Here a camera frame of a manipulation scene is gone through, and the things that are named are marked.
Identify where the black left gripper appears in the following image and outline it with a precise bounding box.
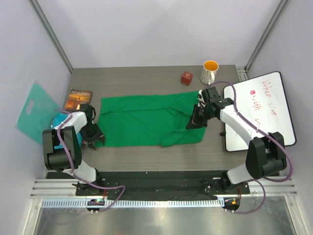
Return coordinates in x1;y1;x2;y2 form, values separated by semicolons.
80;123;105;149

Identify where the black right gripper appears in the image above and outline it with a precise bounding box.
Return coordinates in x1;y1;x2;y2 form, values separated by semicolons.
187;104;215;130

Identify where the red cube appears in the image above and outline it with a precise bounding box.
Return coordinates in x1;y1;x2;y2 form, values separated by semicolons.
180;71;193;86

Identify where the brown book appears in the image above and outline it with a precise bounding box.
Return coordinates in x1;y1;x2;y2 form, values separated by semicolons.
65;89;92;110

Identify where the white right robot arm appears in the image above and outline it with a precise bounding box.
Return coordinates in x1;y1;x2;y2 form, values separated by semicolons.
186;87;287;193

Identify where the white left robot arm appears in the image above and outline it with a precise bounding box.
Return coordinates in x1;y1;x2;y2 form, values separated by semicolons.
42;103;105;195

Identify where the blue t shirt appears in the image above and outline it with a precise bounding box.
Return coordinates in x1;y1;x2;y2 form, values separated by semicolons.
51;112;83;150

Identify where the white mug orange inside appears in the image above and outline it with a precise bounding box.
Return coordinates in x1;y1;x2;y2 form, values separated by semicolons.
200;60;219;85

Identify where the teal plastic cutting board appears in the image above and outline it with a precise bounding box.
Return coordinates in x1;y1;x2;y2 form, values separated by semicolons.
17;83;60;144

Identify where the white whiteboard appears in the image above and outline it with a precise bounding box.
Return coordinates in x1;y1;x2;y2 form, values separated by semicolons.
234;71;297;146

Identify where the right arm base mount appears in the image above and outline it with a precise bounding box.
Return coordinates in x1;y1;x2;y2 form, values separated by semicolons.
200;177;250;195

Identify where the perforated cable tray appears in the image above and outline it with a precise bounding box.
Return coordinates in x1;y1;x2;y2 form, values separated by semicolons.
41;198;224;209

